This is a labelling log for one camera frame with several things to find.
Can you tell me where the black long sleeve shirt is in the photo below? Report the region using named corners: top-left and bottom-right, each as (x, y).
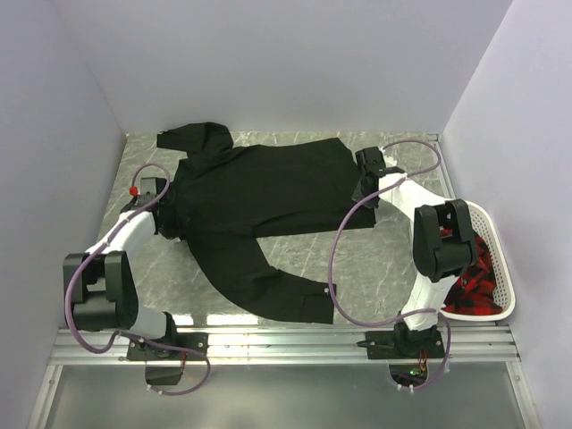
top-left (156, 122), bottom-right (375, 324)

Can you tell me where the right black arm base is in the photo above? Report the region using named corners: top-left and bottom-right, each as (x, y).
top-left (357, 330), bottom-right (445, 360)

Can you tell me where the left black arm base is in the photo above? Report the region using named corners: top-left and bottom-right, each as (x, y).
top-left (126, 332), bottom-right (208, 362)

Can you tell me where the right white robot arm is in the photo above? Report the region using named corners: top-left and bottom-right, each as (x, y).
top-left (353, 147), bottom-right (478, 358)

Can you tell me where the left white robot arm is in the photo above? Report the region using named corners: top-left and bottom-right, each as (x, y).
top-left (63, 177), bottom-right (181, 359)

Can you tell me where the red black plaid shirt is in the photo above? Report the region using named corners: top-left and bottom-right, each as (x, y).
top-left (443, 233), bottom-right (502, 316)

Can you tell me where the white plastic laundry basket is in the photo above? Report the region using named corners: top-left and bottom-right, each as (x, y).
top-left (442, 202), bottom-right (516, 323)

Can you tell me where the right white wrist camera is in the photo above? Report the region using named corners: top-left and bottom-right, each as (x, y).
top-left (383, 154), bottom-right (398, 168)

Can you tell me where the aluminium mounting rail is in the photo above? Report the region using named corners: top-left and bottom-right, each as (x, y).
top-left (48, 324), bottom-right (520, 366)

